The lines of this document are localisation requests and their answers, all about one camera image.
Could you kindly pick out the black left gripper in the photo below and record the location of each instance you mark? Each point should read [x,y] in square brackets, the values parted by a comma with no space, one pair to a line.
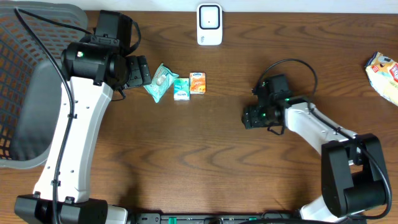
[140,71]

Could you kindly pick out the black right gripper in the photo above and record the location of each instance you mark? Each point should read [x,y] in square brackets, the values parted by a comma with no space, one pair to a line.
[249,118]

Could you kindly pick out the mint Zappy wipes packet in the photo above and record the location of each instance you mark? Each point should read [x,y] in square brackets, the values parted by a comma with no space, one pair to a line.
[161,82]

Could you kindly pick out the teal tissue pack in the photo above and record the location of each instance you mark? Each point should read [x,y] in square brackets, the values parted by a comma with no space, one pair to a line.
[181,89]

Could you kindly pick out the orange tissue pack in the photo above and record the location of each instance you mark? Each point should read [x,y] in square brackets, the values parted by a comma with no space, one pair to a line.
[197,83]

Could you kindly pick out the large yellow wipes packet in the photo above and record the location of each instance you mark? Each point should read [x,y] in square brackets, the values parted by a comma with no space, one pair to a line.
[382,75]

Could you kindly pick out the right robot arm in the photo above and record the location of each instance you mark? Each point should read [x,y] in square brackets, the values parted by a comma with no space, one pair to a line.
[353,170]

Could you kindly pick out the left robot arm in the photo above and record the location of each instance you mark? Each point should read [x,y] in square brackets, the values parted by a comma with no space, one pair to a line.
[91,70]

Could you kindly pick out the white barcode scanner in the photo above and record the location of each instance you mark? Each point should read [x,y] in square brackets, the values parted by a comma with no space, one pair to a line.
[209,24]

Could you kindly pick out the grey plastic mesh basket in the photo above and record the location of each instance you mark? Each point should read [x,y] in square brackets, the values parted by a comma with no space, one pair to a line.
[30,86]

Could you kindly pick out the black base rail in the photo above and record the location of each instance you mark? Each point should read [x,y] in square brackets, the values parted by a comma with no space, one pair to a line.
[226,218]

